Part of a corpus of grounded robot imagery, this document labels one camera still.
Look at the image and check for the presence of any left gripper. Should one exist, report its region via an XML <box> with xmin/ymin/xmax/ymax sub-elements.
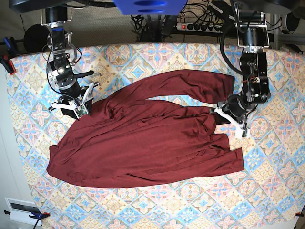
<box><xmin>214</xmin><ymin>94</ymin><xmax>257</xmax><ymax>125</ymax></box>

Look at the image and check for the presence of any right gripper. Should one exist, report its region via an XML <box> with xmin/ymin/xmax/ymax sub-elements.
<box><xmin>49</xmin><ymin>70</ymin><xmax>94</xmax><ymax>115</ymax></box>

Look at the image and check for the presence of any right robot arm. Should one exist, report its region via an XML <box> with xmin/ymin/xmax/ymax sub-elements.
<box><xmin>45</xmin><ymin>4</ymin><xmax>99</xmax><ymax>120</ymax></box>

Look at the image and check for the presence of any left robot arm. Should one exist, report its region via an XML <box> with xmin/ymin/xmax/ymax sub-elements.
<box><xmin>217</xmin><ymin>2</ymin><xmax>270</xmax><ymax>125</ymax></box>

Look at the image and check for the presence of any patterned tablecloth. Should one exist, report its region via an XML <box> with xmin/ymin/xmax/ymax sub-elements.
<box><xmin>6</xmin><ymin>50</ymin><xmax>305</xmax><ymax>229</ymax></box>

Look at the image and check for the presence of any white power strip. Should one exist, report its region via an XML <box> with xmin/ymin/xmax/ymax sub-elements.
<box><xmin>176</xmin><ymin>22</ymin><xmax>221</xmax><ymax>33</ymax></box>

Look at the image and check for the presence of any orange black clamp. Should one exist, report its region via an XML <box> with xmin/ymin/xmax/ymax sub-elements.
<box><xmin>0</xmin><ymin>55</ymin><xmax>16</xmax><ymax>75</ymax></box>

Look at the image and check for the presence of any round speaker top right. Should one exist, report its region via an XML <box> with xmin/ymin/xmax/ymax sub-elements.
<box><xmin>281</xmin><ymin>12</ymin><xmax>300</xmax><ymax>34</ymax></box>

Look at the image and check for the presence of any blue clamp lower left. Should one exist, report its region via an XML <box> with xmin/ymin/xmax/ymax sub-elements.
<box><xmin>4</xmin><ymin>210</ymin><xmax>50</xmax><ymax>229</ymax></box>

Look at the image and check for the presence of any orange clamp lower right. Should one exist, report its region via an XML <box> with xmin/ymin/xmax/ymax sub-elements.
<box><xmin>295</xmin><ymin>212</ymin><xmax>305</xmax><ymax>217</ymax></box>

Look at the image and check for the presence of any tangle of black cables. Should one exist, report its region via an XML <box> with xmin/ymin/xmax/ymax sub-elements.
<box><xmin>130</xmin><ymin>14</ymin><xmax>177</xmax><ymax>43</ymax></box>

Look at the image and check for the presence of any blue handled clamp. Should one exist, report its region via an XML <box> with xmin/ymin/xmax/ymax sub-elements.
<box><xmin>3</xmin><ymin>37</ymin><xmax>17</xmax><ymax>52</ymax></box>

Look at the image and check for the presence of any blue plastic mount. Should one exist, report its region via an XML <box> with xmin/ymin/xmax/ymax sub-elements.
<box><xmin>113</xmin><ymin>0</ymin><xmax>187</xmax><ymax>16</ymax></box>

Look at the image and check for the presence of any white wall box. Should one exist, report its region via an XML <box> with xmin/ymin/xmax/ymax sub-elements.
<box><xmin>4</xmin><ymin>198</ymin><xmax>40</xmax><ymax>226</ymax></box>

